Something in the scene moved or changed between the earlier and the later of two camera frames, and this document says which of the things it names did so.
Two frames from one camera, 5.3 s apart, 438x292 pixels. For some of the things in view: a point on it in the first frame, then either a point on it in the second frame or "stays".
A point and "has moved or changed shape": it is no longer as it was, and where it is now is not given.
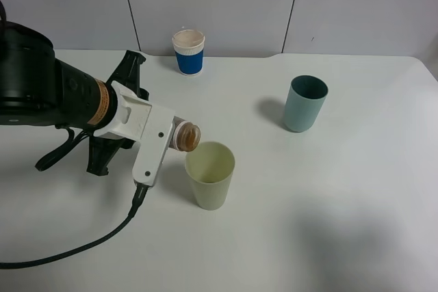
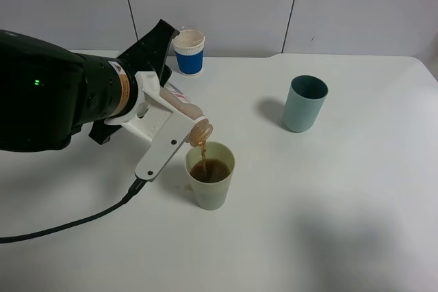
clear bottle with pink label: x=185 y=135 has moved or changed shape
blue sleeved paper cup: x=188 y=46 stays
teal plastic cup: x=304 y=101 stays
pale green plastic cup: x=211 y=167 stays
